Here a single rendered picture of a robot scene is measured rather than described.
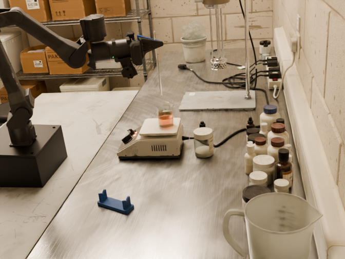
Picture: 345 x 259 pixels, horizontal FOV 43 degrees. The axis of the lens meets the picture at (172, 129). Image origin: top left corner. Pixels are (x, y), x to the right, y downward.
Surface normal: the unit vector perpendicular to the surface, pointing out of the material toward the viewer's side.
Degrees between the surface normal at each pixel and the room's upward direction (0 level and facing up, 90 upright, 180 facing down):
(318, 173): 0
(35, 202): 0
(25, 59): 91
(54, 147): 90
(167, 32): 90
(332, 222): 0
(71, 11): 90
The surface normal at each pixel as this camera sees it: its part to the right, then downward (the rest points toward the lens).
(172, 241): -0.09, -0.91
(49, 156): 0.98, -0.01
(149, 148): -0.13, 0.42
